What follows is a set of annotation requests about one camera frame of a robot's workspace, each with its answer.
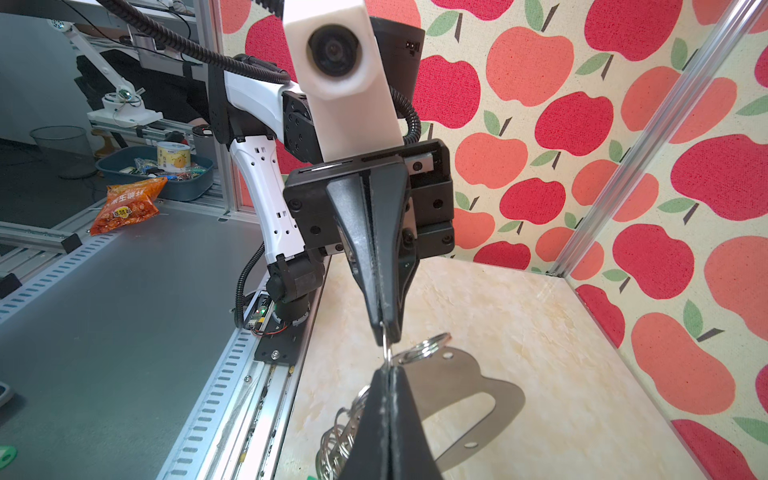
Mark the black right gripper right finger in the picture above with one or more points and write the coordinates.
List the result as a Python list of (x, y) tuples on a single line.
[(409, 455)]

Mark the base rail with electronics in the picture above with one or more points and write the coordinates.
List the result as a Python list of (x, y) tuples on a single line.
[(237, 427)]

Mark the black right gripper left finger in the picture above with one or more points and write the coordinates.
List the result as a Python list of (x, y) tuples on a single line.
[(370, 457)]

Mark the snack bag orange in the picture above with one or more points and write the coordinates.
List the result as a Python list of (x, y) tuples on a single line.
[(128, 204)]

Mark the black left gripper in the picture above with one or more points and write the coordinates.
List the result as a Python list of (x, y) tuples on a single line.
[(366, 202)]

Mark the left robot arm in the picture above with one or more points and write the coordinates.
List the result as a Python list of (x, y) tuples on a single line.
[(262, 116)]

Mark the teal tray with items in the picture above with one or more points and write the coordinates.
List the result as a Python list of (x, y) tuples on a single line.
[(188, 175)]

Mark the metal car-shaped key holder plate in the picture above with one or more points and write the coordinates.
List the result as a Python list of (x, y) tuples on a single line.
[(439, 376)]

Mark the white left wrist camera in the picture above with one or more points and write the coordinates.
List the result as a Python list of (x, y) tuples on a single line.
[(338, 66)]

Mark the aluminium corner post left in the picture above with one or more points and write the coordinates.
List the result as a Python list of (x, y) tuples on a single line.
[(735, 23)]

